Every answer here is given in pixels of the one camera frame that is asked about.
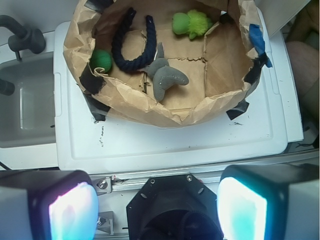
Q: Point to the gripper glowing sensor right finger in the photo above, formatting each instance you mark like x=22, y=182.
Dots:
x=270, y=202

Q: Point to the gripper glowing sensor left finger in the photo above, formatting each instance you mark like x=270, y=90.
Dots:
x=47, y=205

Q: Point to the green fuzzy plush animal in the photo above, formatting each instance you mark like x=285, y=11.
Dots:
x=193, y=23

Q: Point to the white plastic bin lid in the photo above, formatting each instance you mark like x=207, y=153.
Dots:
x=116, y=145

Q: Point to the black tape strip right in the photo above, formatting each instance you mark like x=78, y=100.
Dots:
x=238, y=110

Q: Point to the black tape strip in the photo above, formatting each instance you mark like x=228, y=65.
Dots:
x=98, y=110
x=238, y=110

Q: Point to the black tape strip left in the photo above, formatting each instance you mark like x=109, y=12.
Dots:
x=98, y=110

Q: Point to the green yarn ball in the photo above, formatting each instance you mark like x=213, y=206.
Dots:
x=101, y=59

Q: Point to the dark gray pipe fixture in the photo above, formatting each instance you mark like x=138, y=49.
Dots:
x=23, y=38

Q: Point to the blue painter tape piece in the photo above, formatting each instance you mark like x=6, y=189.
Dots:
x=257, y=40

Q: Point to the gray plush shark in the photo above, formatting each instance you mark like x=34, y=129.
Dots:
x=163, y=75

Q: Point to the brown paper bag tray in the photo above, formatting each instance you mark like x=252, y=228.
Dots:
x=222, y=66

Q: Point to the black octagonal mount plate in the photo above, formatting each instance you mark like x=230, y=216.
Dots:
x=177, y=207

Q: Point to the dark blue rope toy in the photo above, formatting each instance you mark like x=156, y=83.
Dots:
x=132, y=49

